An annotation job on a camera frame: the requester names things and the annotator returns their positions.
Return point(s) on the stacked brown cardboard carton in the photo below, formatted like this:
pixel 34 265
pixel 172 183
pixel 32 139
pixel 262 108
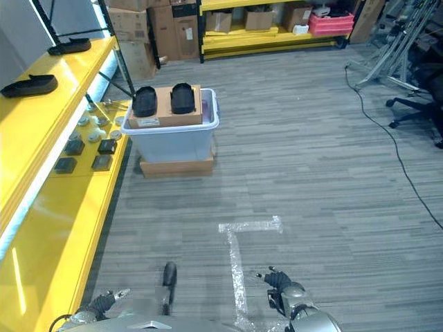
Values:
pixel 133 38

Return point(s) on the aluminium profile frame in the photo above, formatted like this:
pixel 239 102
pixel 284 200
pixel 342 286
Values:
pixel 394 45

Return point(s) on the robot silver torso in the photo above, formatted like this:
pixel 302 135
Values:
pixel 166 324

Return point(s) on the yellow shelf rack with boxes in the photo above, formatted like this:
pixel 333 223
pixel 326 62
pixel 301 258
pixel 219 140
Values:
pixel 270 38

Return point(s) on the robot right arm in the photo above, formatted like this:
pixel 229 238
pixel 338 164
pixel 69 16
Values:
pixel 304 311

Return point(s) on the black office chair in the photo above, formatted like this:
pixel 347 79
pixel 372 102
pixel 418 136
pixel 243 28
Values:
pixel 420 100

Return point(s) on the black sole-shaped part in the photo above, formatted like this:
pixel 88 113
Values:
pixel 71 46
pixel 182 98
pixel 31 87
pixel 145 102

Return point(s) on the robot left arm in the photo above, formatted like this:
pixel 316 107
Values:
pixel 81 318

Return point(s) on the yellow metal shelf unit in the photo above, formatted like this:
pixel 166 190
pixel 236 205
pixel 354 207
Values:
pixel 41 145

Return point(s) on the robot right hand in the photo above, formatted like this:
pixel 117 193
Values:
pixel 278 279

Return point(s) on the leaning flat cardboard sheet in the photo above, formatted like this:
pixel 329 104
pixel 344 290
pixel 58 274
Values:
pixel 367 19

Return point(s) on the small black square box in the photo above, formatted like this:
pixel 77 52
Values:
pixel 107 147
pixel 65 165
pixel 74 147

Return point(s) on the small white box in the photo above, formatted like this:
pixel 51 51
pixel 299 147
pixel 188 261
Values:
pixel 300 29

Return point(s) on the round silver disc part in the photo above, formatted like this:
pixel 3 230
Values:
pixel 116 135
pixel 119 120
pixel 92 137
pixel 102 121
pixel 83 121

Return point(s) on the pink plastic crate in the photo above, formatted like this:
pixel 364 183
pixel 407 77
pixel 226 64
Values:
pixel 330 23

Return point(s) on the flat cardboard base box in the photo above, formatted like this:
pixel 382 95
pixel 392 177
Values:
pixel 176 167

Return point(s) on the translucent plastic storage box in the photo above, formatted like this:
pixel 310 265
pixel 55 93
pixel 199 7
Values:
pixel 173 143

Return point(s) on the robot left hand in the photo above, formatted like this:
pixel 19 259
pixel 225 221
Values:
pixel 104 301

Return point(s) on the open brown cardboard box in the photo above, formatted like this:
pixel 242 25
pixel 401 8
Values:
pixel 218 21
pixel 297 14
pixel 259 19

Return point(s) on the tall brown cardboard carton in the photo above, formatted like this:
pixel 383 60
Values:
pixel 174 31

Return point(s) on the brown cardboard box with label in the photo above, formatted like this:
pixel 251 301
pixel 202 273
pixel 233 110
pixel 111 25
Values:
pixel 164 117

